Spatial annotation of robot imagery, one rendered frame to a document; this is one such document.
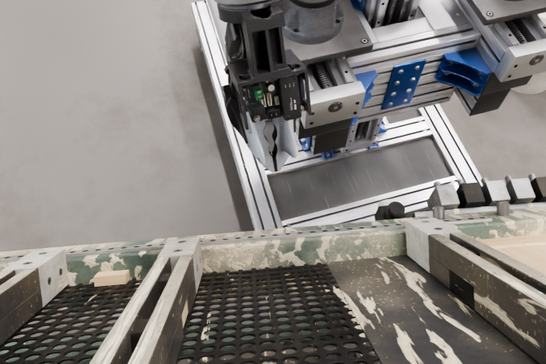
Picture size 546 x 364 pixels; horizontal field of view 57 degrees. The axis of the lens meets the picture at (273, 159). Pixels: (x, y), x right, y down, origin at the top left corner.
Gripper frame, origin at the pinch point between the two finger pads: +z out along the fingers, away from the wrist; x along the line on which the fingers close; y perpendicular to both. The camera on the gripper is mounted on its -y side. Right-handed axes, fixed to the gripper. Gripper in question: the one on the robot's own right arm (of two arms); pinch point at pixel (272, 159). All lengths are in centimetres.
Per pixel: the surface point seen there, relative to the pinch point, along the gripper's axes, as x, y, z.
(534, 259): 43, -2, 34
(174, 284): -16.1, -1.5, 17.1
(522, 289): 23.9, 17.2, 14.8
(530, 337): 22.4, 21.3, 17.7
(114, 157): -43, -147, 72
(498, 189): 59, -34, 45
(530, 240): 50, -11, 39
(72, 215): -63, -126, 83
